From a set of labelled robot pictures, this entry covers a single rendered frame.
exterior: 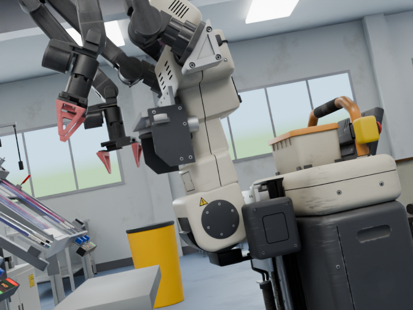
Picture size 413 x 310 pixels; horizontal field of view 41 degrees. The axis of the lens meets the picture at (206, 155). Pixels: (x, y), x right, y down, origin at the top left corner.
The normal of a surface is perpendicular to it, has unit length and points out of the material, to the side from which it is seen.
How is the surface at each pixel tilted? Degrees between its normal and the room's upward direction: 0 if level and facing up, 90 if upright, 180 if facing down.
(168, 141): 90
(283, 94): 90
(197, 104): 90
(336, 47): 90
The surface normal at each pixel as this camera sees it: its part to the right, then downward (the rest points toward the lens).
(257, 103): 0.04, -0.08
